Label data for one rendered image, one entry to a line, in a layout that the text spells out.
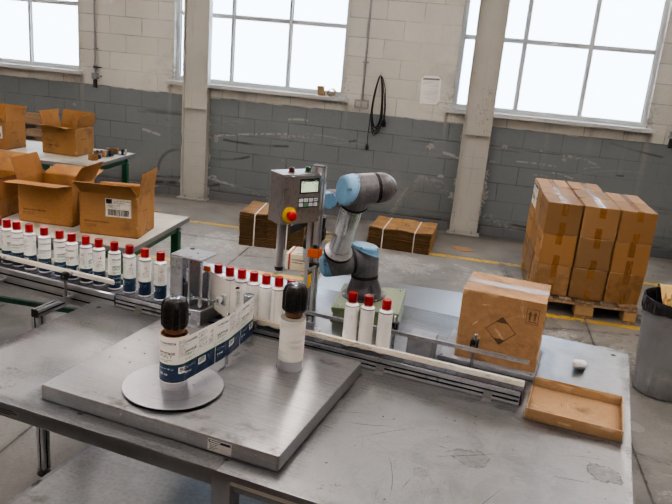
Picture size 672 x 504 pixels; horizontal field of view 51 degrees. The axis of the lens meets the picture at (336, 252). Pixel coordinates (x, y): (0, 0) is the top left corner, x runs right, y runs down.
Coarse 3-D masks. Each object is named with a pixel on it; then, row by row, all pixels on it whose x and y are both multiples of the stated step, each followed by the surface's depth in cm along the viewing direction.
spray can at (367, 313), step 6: (366, 300) 253; (372, 300) 253; (366, 306) 254; (372, 306) 254; (366, 312) 253; (372, 312) 254; (360, 318) 256; (366, 318) 254; (372, 318) 255; (360, 324) 256; (366, 324) 254; (372, 324) 256; (360, 330) 256; (366, 330) 255; (372, 330) 257; (360, 336) 257; (366, 336) 256; (366, 342) 257; (360, 348) 258
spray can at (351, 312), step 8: (352, 296) 254; (352, 304) 255; (344, 312) 258; (352, 312) 255; (344, 320) 258; (352, 320) 256; (344, 328) 258; (352, 328) 257; (344, 336) 259; (352, 336) 258
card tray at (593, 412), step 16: (544, 384) 251; (560, 384) 249; (528, 400) 241; (544, 400) 242; (560, 400) 243; (576, 400) 244; (592, 400) 245; (608, 400) 244; (528, 416) 229; (544, 416) 227; (560, 416) 225; (576, 416) 233; (592, 416) 234; (608, 416) 235; (592, 432) 222; (608, 432) 221
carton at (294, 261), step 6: (294, 246) 326; (288, 252) 317; (294, 252) 317; (300, 252) 318; (288, 258) 316; (294, 258) 315; (300, 258) 315; (288, 264) 316; (294, 264) 316; (300, 264) 315; (294, 270) 317; (300, 270) 316
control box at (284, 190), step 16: (272, 176) 260; (288, 176) 255; (304, 176) 258; (320, 176) 262; (272, 192) 261; (288, 192) 257; (272, 208) 262; (288, 208) 258; (304, 208) 262; (288, 224) 262
